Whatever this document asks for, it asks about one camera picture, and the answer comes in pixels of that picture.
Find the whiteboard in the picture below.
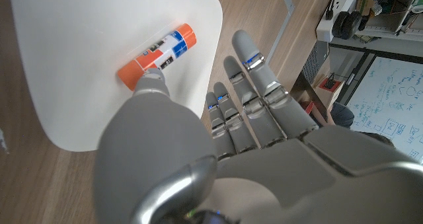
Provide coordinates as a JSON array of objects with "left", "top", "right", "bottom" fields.
[{"left": 345, "top": 54, "right": 423, "bottom": 165}]

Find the seated person in grey shirt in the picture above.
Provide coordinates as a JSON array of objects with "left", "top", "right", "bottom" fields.
[{"left": 325, "top": 101, "right": 396, "bottom": 149}]

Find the white power strip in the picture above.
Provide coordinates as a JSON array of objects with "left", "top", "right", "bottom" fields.
[{"left": 315, "top": 0, "right": 356, "bottom": 42}]

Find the black power adapter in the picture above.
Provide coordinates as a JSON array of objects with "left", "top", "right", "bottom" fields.
[{"left": 332, "top": 11, "right": 364, "bottom": 40}]

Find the white shelf cabinet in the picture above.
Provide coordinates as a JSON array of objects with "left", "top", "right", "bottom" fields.
[{"left": 355, "top": 0, "right": 423, "bottom": 43}]

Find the white plate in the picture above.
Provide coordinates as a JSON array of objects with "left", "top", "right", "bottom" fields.
[{"left": 9, "top": 0, "right": 224, "bottom": 152}]

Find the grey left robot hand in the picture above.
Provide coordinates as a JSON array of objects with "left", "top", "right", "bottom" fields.
[{"left": 92, "top": 29, "right": 423, "bottom": 224}]

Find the red bowl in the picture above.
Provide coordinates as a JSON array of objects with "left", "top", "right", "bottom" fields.
[{"left": 302, "top": 100, "right": 317, "bottom": 116}]

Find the orange glue stick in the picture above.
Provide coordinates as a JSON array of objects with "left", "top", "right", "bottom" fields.
[{"left": 117, "top": 22, "right": 198, "bottom": 92}]

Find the wooden box with red face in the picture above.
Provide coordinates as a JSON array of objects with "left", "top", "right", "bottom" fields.
[{"left": 312, "top": 72, "right": 345, "bottom": 114}]

